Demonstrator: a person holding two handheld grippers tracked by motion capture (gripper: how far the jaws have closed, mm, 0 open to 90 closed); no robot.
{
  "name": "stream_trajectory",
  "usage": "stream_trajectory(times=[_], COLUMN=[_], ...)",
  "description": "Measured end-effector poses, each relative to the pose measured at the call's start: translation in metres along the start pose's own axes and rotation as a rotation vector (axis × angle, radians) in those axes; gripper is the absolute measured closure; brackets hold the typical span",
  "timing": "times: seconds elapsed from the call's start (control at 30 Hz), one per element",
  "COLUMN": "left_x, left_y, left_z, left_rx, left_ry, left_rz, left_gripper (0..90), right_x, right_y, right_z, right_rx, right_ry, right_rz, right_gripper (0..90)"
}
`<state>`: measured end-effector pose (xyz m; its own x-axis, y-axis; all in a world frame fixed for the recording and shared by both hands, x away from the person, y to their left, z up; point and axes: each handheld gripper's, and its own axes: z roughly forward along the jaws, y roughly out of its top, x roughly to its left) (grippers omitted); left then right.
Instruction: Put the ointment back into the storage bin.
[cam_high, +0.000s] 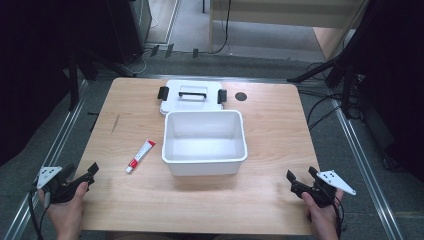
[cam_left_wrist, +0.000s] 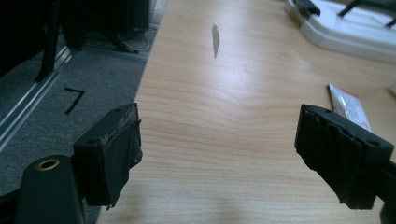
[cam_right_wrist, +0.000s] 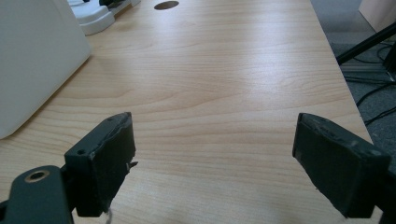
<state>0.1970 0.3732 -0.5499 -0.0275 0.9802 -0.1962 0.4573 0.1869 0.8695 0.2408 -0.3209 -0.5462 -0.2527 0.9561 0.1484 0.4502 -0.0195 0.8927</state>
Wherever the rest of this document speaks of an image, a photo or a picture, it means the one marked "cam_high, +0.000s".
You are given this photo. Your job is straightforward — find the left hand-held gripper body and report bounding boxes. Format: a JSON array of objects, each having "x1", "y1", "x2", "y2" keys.
[{"x1": 34, "y1": 165, "x2": 92, "y2": 205}]

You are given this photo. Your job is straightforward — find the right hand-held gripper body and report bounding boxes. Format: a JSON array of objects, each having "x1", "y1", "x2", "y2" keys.
[{"x1": 289, "y1": 170, "x2": 357, "y2": 209}]

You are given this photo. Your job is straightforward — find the white and red ointment tube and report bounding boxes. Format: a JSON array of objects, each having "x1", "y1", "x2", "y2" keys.
[{"x1": 125, "y1": 139, "x2": 157, "y2": 175}]

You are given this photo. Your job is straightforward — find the white plastic storage box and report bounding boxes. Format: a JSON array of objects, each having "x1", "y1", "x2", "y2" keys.
[{"x1": 161, "y1": 109, "x2": 249, "y2": 177}]

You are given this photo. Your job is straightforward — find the person's right hand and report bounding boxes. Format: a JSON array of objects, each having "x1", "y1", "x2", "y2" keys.
[{"x1": 301, "y1": 188, "x2": 345, "y2": 232}]

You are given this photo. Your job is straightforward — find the person's left hand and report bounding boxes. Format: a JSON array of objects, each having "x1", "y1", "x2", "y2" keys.
[{"x1": 37, "y1": 181, "x2": 91, "y2": 234}]

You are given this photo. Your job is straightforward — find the black tripod stand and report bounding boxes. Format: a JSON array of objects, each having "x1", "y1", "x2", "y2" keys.
[
  {"x1": 64, "y1": 46, "x2": 138, "y2": 113},
  {"x1": 286, "y1": 49, "x2": 368, "y2": 119}
]

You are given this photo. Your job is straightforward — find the dark curtain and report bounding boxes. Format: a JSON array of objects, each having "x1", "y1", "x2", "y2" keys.
[
  {"x1": 0, "y1": 0, "x2": 116, "y2": 168},
  {"x1": 343, "y1": 0, "x2": 424, "y2": 184}
]

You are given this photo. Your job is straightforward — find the black cabinet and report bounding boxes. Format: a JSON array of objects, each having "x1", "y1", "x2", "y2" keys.
[{"x1": 105, "y1": 0, "x2": 153, "y2": 66}]

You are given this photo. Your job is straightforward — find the light wooden desk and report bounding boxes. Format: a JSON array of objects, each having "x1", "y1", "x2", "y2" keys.
[{"x1": 208, "y1": 0, "x2": 372, "y2": 62}]

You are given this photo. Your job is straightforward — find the aluminium floor rail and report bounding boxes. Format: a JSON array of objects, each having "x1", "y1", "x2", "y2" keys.
[
  {"x1": 2, "y1": 79, "x2": 90, "y2": 240},
  {"x1": 326, "y1": 88, "x2": 406, "y2": 240}
]

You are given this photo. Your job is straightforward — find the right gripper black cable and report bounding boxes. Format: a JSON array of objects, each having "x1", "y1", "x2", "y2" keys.
[{"x1": 332, "y1": 195, "x2": 346, "y2": 240}]

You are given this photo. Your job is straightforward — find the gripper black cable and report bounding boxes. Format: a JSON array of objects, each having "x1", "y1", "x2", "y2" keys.
[
  {"x1": 28, "y1": 190, "x2": 51, "y2": 240},
  {"x1": 332, "y1": 195, "x2": 346, "y2": 240}
]

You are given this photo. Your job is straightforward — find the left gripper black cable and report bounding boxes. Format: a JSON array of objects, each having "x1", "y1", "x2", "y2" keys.
[{"x1": 28, "y1": 190, "x2": 51, "y2": 240}]

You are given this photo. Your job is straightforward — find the black floor cables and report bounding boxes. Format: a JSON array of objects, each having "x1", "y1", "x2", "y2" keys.
[{"x1": 298, "y1": 61, "x2": 364, "y2": 132}]

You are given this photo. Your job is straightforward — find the white floor cable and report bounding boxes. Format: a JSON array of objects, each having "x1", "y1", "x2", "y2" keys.
[{"x1": 131, "y1": 16, "x2": 160, "y2": 75}]

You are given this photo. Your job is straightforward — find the white box lid black handle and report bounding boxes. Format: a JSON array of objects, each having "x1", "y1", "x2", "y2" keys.
[{"x1": 157, "y1": 79, "x2": 228, "y2": 116}]

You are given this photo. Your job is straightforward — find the black hanging cable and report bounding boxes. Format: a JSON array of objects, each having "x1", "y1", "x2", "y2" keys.
[{"x1": 211, "y1": 0, "x2": 232, "y2": 55}]

